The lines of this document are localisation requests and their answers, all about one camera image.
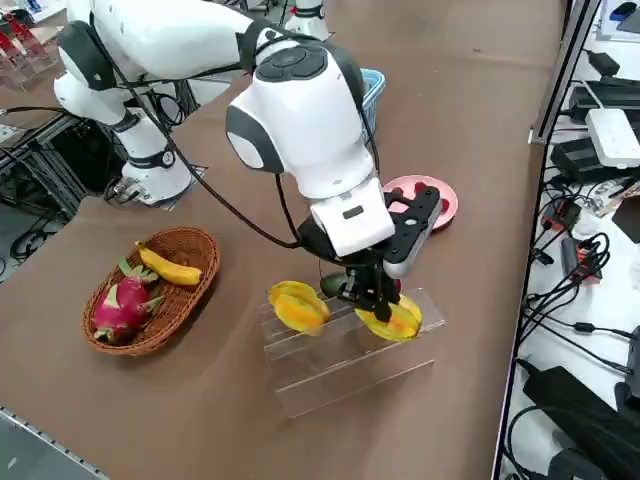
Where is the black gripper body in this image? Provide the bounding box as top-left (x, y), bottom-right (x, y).
top-left (298, 219), bottom-right (389, 275)

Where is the clear acrylic display stand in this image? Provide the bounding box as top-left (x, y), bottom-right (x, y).
top-left (257, 287), bottom-right (446, 419)

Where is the brown wicker basket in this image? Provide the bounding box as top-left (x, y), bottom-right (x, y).
top-left (82, 227), bottom-right (221, 357)

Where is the blue plastic basket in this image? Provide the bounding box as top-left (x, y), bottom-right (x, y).
top-left (357, 68), bottom-right (387, 136)

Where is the green avocado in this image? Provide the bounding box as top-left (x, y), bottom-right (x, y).
top-left (319, 272), bottom-right (351, 299)

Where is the pink plate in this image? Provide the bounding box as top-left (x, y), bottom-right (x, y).
top-left (382, 174), bottom-right (459, 234)

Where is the yellow banana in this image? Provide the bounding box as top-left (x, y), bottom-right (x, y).
top-left (134, 240), bottom-right (203, 287)

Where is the black orange device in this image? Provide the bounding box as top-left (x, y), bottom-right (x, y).
top-left (560, 235), bottom-right (604, 285)
top-left (542, 197), bottom-right (584, 232)

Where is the black power adapter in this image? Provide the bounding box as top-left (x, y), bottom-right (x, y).
top-left (549, 137), bottom-right (601, 184)
top-left (522, 367), bottom-right (640, 451)

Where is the pink dragon fruit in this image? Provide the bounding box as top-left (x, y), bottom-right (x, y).
top-left (92, 257), bottom-right (166, 346)

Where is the black metal rack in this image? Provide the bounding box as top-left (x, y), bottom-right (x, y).
top-left (0, 107), bottom-right (126, 226)

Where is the white power strip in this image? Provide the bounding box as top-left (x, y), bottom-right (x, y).
top-left (585, 108), bottom-right (640, 169)

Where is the black electronic box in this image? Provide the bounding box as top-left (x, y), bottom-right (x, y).
top-left (569, 74), bottom-right (640, 124)

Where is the clear rack with red items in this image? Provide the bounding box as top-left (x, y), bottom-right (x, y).
top-left (0, 9), bottom-right (57, 92)

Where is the metal camera support post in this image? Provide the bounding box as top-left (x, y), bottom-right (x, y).
top-left (528, 0), bottom-right (604, 146)

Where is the aluminium frame rail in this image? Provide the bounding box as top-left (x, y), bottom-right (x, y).
top-left (0, 405), bottom-right (109, 480)

